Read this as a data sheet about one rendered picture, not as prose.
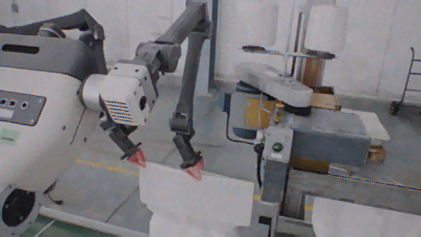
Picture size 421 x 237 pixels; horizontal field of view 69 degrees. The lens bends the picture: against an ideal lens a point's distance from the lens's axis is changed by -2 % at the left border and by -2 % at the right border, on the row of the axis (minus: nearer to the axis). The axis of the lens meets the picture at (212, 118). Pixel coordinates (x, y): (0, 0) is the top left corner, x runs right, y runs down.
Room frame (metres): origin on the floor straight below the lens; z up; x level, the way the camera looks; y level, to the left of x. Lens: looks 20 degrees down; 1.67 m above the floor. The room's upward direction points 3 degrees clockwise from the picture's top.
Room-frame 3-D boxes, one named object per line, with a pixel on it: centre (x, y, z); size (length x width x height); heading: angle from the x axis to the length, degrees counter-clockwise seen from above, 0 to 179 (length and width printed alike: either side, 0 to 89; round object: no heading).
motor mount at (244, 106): (1.29, -0.22, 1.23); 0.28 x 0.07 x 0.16; 75
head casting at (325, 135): (0.96, -0.34, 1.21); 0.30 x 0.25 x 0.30; 75
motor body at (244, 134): (1.39, -0.17, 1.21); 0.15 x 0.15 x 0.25
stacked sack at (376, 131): (3.62, -1.83, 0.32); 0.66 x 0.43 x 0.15; 73
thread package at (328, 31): (1.18, -0.39, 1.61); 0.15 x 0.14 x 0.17; 75
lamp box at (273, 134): (0.85, -0.20, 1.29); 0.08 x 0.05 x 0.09; 75
